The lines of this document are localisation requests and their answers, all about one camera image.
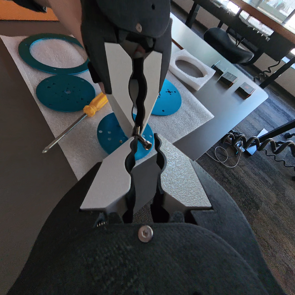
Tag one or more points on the grey desk with wooden edge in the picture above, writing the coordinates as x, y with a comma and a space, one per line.
265, 23

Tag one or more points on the white foam block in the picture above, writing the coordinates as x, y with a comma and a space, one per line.
200, 80

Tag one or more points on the black desk foot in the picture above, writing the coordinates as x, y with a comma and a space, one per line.
276, 131

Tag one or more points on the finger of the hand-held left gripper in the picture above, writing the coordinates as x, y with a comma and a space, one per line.
153, 80
117, 80

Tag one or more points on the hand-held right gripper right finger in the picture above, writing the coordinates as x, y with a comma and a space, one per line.
184, 184

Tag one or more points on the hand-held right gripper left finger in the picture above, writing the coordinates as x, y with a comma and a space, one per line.
108, 184

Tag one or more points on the orange cardboard box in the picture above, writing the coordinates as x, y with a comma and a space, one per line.
23, 11

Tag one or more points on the silver socket wrench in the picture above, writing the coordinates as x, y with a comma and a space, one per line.
144, 139

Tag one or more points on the blue disc with brass standoffs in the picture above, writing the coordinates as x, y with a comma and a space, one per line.
110, 138

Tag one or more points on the person's left hand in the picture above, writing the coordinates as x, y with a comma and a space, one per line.
139, 51

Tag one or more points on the blue disc with many holes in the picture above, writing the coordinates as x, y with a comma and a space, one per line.
64, 99

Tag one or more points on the black office chair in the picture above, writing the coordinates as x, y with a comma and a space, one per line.
225, 46

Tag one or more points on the white foam sheet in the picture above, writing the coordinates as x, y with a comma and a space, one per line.
184, 115

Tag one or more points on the large blue disc with cutout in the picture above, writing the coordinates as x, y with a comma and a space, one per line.
168, 101

